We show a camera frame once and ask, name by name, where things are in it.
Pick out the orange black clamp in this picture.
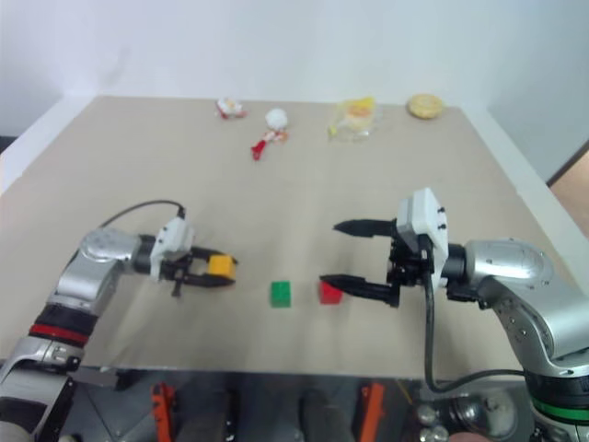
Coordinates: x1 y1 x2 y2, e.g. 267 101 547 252
357 382 387 442
150 381 179 442

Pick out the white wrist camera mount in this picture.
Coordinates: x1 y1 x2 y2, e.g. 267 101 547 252
396 187 451 290
149 216 196 283

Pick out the white and red toy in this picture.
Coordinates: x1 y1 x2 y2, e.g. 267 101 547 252
249 128 291 162

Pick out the yellow clear snack bag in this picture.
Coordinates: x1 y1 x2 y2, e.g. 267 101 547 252
327 94 384 143

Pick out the round yellow biscuit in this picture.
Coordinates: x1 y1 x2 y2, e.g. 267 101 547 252
405 93 445 122

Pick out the red cube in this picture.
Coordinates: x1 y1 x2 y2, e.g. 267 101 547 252
318 281 344 307

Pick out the green cube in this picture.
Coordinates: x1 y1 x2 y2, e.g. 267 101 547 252
269 280 294 308

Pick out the yellow cube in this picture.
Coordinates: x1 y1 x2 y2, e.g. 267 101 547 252
207 255 235 281

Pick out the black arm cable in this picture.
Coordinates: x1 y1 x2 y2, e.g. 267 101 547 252
422 247 526 395
98 199 188 229

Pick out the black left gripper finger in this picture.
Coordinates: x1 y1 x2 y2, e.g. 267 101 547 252
182 273 237 289
194 247 241 267

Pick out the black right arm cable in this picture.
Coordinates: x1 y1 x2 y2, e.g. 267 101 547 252
422 247 526 395

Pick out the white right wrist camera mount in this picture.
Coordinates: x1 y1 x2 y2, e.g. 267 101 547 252
396 187 451 290

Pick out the red white snack wrapper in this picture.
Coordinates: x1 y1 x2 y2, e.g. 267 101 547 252
214 96 250 122

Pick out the white round ball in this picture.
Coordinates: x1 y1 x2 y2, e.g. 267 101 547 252
264 108 291 131

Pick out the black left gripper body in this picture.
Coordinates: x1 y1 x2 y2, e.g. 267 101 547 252
160 248 206 298

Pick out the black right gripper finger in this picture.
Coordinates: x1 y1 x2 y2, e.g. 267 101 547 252
332 217 397 239
318 273 400 308

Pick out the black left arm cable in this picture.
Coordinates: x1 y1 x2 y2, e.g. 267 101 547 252
98 199 188 229

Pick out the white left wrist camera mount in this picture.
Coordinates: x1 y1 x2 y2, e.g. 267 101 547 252
149 216 196 283

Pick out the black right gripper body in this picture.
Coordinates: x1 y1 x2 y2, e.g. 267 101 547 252
385 219 436 289

